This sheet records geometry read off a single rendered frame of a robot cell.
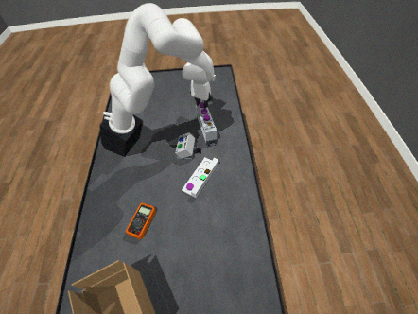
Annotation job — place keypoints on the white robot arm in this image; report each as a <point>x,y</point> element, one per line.
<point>149,20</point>

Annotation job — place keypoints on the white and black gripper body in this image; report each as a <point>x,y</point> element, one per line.
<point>202,91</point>

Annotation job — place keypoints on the white button panel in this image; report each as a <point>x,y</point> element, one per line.
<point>186,146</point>

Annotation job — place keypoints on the orange digital multimeter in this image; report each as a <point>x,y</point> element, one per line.
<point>140,221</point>

